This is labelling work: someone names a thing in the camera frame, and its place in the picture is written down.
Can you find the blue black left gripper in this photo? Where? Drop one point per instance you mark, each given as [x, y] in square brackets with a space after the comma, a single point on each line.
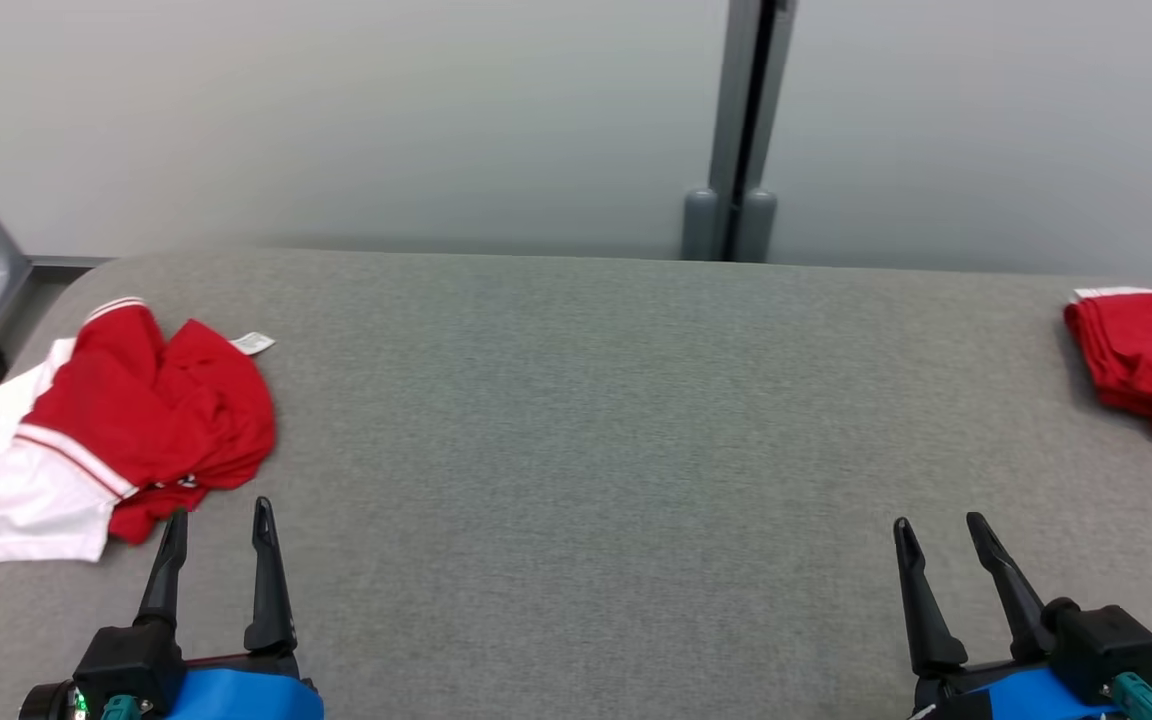
[236, 692]

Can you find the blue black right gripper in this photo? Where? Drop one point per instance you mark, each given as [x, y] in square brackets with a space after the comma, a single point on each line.
[1016, 698]

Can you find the red white basketball jersey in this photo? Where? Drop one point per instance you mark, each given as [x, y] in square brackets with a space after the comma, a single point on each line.
[146, 420]

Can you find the red shorts with white trim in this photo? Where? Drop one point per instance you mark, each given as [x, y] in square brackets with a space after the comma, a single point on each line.
[1151, 360]

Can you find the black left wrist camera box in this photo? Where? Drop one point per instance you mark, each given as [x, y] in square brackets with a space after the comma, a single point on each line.
[131, 665]

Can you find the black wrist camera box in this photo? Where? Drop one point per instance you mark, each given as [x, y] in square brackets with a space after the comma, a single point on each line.
[1101, 640]
[131, 665]

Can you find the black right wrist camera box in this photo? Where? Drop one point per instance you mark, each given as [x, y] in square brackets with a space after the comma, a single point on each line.
[1101, 640]

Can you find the grey wall partition post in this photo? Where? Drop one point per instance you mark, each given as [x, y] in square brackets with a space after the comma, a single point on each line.
[741, 120]

